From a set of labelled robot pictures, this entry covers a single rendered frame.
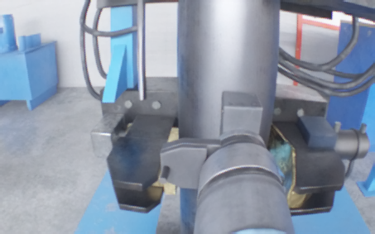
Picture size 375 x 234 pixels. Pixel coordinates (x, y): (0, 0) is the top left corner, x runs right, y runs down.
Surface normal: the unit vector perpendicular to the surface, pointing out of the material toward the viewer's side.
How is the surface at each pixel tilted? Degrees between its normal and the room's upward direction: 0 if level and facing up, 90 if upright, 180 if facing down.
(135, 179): 0
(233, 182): 19
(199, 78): 90
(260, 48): 90
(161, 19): 90
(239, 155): 13
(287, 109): 90
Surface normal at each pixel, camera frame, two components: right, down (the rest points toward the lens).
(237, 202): -0.32, -0.87
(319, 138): -0.10, 0.43
